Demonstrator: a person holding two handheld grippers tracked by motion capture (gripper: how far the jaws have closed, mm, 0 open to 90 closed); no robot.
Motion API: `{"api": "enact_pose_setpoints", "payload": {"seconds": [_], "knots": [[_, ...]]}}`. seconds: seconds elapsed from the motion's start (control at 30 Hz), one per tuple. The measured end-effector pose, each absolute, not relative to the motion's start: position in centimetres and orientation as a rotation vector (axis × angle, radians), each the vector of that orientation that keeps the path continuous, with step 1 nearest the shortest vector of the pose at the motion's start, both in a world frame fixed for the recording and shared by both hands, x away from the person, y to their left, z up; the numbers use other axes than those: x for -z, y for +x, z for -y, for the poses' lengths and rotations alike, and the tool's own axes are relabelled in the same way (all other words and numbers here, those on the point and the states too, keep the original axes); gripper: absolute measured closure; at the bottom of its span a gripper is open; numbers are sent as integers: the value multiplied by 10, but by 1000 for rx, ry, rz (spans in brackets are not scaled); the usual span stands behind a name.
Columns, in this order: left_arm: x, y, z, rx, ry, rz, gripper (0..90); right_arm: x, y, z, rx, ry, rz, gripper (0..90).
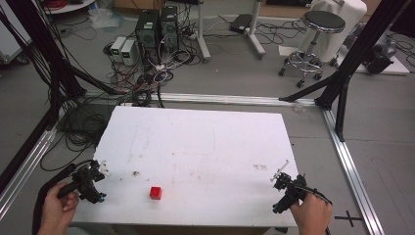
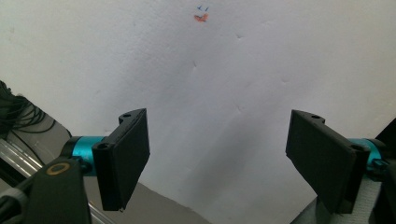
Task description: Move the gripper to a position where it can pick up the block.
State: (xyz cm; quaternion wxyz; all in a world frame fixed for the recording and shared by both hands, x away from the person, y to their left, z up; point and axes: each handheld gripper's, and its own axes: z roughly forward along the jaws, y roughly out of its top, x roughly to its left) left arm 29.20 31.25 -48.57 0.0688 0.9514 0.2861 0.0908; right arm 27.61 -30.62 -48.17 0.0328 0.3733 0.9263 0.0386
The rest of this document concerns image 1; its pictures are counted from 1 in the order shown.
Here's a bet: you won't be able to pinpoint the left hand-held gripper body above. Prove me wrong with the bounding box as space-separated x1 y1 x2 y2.
57 159 108 205

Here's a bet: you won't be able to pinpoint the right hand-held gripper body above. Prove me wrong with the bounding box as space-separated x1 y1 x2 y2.
271 172 309 215

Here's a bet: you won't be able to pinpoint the person's right hand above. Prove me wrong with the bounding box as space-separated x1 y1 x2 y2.
289 193 334 235

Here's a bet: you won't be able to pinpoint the person's left hand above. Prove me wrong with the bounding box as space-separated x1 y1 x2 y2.
36 181 80 235

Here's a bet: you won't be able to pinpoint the red cube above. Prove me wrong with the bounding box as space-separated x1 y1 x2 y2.
149 186 163 201

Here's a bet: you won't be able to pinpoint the computer towers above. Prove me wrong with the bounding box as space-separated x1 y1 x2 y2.
102 19 200 109

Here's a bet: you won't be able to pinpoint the white bench power supply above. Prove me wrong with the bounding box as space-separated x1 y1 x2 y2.
110 35 127 63
120 38 137 67

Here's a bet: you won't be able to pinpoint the white table leg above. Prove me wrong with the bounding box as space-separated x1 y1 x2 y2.
195 0 212 64
245 0 267 61

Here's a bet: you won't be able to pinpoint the black computer tower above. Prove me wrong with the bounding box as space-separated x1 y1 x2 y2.
159 5 180 52
134 9 161 53

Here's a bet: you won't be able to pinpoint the black device on board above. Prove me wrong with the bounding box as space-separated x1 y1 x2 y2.
363 43 397 75

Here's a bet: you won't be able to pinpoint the clear plastic bag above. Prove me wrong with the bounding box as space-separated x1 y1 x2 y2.
87 7 126 31

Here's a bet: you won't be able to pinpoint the flat black box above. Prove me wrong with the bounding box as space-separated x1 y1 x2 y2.
228 13 254 35

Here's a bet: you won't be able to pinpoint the black round chrome stool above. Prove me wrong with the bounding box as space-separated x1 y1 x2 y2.
278 10 346 89

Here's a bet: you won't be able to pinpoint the white cabinet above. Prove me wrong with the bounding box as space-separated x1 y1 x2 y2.
0 18 33 66

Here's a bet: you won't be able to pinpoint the white floor board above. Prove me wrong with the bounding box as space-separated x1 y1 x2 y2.
335 30 411 76

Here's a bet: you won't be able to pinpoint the white round table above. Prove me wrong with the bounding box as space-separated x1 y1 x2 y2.
41 0 98 16

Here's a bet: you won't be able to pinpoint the white covered object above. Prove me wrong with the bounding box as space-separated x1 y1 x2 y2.
298 0 368 64

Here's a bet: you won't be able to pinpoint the black cable bundle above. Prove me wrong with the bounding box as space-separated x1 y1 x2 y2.
39 102 116 173

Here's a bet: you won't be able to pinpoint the aluminium floor rail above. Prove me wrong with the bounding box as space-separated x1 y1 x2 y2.
82 90 318 108
321 108 387 235
0 125 60 221

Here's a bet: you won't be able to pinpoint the black metal frame post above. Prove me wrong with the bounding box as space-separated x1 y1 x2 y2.
278 0 413 143
0 0 126 131

